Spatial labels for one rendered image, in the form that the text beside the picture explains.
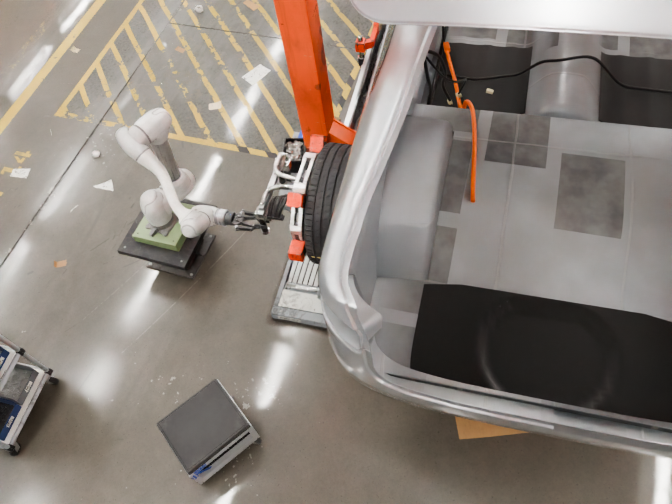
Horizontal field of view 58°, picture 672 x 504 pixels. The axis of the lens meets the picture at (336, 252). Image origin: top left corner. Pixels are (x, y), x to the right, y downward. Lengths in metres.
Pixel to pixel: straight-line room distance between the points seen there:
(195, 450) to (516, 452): 1.73
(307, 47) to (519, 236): 1.39
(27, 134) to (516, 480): 4.53
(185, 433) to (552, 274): 2.04
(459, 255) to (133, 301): 2.30
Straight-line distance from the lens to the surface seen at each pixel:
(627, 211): 3.15
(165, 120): 3.52
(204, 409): 3.46
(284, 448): 3.65
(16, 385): 4.20
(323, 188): 2.96
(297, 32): 3.12
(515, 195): 3.09
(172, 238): 4.00
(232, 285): 4.13
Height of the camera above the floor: 3.48
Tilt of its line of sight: 58 degrees down
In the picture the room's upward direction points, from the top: 11 degrees counter-clockwise
